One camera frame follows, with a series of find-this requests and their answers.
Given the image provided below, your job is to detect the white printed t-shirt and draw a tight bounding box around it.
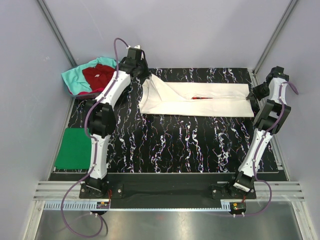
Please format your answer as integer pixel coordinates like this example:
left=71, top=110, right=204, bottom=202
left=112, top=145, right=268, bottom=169
left=139, top=75, right=254, bottom=118

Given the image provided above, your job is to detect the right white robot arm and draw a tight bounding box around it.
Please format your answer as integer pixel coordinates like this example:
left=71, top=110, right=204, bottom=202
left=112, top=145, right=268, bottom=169
left=227, top=66, right=298, bottom=199

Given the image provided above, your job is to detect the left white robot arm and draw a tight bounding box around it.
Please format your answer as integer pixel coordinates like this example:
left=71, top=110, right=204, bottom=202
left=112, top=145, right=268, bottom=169
left=84, top=45, right=150, bottom=198

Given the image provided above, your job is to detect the red t-shirt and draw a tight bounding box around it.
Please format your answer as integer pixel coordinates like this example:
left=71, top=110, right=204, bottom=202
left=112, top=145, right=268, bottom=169
left=82, top=63, right=115, bottom=92

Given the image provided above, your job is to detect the pink garment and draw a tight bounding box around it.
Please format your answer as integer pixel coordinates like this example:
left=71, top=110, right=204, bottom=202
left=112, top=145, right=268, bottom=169
left=78, top=88, right=104, bottom=96

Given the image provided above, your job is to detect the dark laundry basket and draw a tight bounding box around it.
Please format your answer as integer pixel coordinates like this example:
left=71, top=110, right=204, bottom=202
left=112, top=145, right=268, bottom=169
left=66, top=88, right=101, bottom=100

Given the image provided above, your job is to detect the teal t-shirt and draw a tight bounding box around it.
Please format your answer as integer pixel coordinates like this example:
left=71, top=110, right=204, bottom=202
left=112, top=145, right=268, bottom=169
left=61, top=57, right=117, bottom=95

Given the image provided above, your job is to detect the black marble table mat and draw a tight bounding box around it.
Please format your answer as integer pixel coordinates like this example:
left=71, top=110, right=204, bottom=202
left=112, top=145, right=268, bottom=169
left=67, top=67, right=280, bottom=174

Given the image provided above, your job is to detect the folded green t-shirt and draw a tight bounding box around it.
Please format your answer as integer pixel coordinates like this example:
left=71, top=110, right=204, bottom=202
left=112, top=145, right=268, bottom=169
left=54, top=128, right=92, bottom=170

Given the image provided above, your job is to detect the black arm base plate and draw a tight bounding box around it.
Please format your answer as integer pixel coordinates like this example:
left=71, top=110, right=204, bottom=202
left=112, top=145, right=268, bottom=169
left=48, top=171, right=257, bottom=210

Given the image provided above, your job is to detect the aluminium frame rail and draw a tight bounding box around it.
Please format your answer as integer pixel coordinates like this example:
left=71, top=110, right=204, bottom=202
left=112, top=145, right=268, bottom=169
left=32, top=181, right=87, bottom=200

